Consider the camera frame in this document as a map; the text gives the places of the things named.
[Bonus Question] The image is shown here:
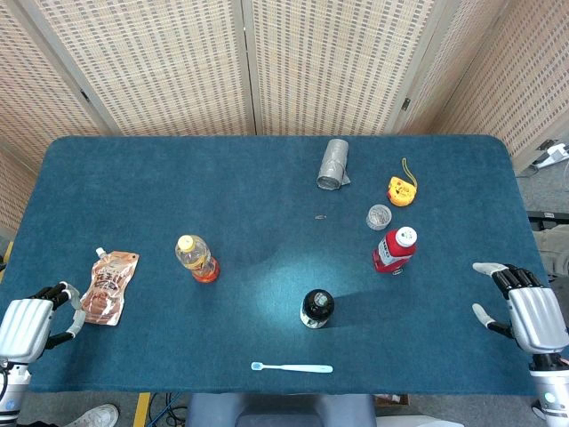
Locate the white sneaker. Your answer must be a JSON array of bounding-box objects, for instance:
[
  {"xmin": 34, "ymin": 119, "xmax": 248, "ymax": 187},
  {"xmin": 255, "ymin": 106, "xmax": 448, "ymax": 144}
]
[{"xmin": 66, "ymin": 403, "xmax": 120, "ymax": 427}]

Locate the woven folding screen panel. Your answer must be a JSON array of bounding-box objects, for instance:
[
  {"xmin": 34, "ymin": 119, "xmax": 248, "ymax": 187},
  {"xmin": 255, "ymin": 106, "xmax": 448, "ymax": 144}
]
[
  {"xmin": 242, "ymin": 0, "xmax": 459, "ymax": 137},
  {"xmin": 395, "ymin": 0, "xmax": 569, "ymax": 174},
  {"xmin": 17, "ymin": 0, "xmax": 258, "ymax": 137},
  {"xmin": 0, "ymin": 0, "xmax": 112, "ymax": 232}
]

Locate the beige fabric bundle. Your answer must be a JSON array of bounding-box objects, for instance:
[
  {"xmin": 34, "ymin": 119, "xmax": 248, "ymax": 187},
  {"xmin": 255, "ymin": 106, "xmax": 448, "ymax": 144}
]
[{"xmin": 533, "ymin": 224, "xmax": 569, "ymax": 277}]

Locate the yellow tape measure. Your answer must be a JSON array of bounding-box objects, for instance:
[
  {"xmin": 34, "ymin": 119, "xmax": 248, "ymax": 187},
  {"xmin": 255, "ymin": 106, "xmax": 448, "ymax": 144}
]
[{"xmin": 385, "ymin": 157, "xmax": 420, "ymax": 208}]

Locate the white power strip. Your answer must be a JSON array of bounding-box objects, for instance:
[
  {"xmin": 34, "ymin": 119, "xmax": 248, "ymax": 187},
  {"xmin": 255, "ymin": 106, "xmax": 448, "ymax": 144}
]
[{"xmin": 531, "ymin": 139, "xmax": 569, "ymax": 169}]

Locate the black metal frame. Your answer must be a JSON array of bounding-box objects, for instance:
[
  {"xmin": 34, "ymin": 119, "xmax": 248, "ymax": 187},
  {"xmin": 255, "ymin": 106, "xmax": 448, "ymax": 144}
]
[{"xmin": 526, "ymin": 211, "xmax": 569, "ymax": 235}]

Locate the clear round clip container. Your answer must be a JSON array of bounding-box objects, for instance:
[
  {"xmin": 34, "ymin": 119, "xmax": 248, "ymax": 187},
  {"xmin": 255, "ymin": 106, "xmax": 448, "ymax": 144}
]
[{"xmin": 365, "ymin": 204, "xmax": 394, "ymax": 231}]

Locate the grey garbage bag roll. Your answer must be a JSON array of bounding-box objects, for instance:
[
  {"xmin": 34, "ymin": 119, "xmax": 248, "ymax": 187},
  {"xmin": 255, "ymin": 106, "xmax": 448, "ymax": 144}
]
[{"xmin": 316, "ymin": 138, "xmax": 352, "ymax": 191}]

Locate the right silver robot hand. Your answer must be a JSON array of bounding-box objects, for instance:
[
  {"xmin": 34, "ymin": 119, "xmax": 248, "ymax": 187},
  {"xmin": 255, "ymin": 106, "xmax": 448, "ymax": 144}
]
[{"xmin": 471, "ymin": 262, "xmax": 569, "ymax": 356}]

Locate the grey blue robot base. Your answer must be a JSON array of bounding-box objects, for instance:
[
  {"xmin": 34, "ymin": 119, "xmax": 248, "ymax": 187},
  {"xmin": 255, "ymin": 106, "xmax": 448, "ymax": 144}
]
[{"xmin": 184, "ymin": 393, "xmax": 379, "ymax": 427}]

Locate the orange tea bottle yellow cap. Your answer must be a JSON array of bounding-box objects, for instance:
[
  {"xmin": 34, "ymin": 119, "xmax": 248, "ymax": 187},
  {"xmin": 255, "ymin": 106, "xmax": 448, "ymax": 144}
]
[{"xmin": 174, "ymin": 234, "xmax": 220, "ymax": 285}]

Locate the red bottle white cap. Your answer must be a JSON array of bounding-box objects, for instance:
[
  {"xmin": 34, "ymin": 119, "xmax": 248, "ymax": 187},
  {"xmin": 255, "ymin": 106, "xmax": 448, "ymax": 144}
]
[{"xmin": 372, "ymin": 226, "xmax": 419, "ymax": 275}]

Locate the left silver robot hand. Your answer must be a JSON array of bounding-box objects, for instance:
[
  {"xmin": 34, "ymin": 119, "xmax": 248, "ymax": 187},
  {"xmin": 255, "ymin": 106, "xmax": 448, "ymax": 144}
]
[{"xmin": 0, "ymin": 280, "xmax": 87, "ymax": 362}]

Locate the blue cable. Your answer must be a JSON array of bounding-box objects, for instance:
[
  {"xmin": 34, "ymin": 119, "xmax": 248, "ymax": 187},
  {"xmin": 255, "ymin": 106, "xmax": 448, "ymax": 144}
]
[{"xmin": 153, "ymin": 392, "xmax": 183, "ymax": 427}]

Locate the blue felt tablecloth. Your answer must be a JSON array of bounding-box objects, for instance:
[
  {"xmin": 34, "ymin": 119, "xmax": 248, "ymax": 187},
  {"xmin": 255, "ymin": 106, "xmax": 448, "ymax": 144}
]
[{"xmin": 0, "ymin": 134, "xmax": 564, "ymax": 397}]

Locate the light blue toothbrush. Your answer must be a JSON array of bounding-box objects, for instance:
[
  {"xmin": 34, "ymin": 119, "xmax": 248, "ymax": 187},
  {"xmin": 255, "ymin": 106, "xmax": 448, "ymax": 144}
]
[{"xmin": 251, "ymin": 361, "xmax": 334, "ymax": 375}]

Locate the dark glass bottle black cap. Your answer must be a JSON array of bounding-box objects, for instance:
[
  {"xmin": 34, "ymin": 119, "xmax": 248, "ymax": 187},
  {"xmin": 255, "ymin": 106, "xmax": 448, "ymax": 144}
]
[{"xmin": 300, "ymin": 288, "xmax": 335, "ymax": 330}]

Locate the brown spout pouch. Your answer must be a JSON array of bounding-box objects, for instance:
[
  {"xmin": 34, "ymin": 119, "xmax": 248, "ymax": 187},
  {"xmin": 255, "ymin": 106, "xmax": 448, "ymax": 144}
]
[{"xmin": 78, "ymin": 247, "xmax": 140, "ymax": 327}]

